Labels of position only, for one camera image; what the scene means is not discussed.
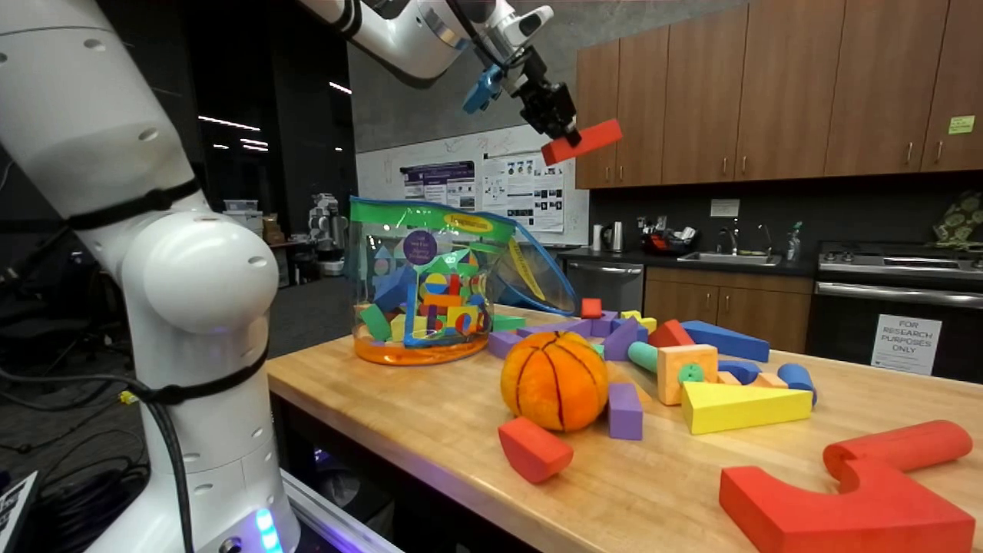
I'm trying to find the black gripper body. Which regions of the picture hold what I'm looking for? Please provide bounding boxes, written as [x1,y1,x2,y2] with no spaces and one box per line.
[506,44,579,143]

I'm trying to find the red rectangular foam block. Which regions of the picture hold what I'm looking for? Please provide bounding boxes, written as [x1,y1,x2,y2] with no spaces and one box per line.
[539,116,626,170]

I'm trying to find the long green foam cylinder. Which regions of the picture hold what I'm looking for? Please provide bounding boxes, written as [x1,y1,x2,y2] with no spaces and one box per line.
[624,338,668,379]

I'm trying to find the large purple foam block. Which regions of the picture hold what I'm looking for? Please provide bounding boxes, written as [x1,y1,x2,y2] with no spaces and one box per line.
[565,312,617,342]

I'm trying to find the small yellow foam block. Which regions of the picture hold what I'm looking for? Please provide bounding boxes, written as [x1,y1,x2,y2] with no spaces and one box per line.
[620,309,660,335]

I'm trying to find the narrow purple foam block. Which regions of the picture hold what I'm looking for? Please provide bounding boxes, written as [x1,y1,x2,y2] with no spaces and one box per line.
[601,317,650,362]

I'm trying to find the flat purple foam block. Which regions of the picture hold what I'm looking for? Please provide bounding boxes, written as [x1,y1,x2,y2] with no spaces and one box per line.
[484,329,527,362]

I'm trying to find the small purple foam block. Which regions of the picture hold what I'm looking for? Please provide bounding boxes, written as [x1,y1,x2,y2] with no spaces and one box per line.
[604,381,644,443]

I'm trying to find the blue foam arch block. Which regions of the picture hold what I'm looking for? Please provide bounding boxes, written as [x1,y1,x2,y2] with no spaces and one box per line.
[773,359,820,405]
[715,354,765,386]

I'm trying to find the red rounded foam block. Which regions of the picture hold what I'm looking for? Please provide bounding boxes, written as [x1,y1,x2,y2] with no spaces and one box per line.
[496,416,577,485]

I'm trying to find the whiteboard with posters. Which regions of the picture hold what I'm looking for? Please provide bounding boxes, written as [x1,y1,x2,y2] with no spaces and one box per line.
[353,124,592,250]

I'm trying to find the dish rack with dishes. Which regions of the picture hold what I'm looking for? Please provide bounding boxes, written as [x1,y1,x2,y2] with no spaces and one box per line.
[636,215,699,257]

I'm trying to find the stainless steel dishwasher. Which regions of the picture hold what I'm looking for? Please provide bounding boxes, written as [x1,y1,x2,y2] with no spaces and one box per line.
[558,256,648,317]

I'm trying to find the kitchen sink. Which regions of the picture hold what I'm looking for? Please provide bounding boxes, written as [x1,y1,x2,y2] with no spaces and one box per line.
[672,250,787,271]

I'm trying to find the clear jar of blocks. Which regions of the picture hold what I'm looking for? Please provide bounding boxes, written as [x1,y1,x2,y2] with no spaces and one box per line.
[347,194,579,370]

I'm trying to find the wooden upper cabinets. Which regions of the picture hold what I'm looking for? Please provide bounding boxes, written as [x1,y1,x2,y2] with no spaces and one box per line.
[571,0,983,194]

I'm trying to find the red foam triangle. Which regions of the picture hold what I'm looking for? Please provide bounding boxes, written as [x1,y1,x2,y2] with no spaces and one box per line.
[648,317,696,351]

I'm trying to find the orange plush basketball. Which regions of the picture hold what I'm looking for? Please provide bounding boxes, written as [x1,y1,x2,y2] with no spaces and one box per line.
[498,329,613,438]

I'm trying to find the blue foam wedge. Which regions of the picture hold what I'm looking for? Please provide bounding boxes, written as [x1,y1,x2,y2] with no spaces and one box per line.
[682,317,770,365]

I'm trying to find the stainless steel stove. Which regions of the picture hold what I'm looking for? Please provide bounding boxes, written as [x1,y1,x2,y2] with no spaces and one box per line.
[807,240,983,383]

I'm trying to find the green plant decoration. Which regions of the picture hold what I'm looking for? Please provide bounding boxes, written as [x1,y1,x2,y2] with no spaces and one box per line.
[933,194,983,252]

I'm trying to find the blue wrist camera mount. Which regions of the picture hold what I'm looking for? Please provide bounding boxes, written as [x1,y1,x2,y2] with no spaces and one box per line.
[458,63,506,116]

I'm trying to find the large red foam bracket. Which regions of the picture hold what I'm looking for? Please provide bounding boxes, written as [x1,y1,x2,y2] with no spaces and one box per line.
[715,419,976,553]

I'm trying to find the black base cable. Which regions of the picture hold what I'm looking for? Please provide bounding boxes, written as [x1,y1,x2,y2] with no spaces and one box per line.
[0,362,199,553]

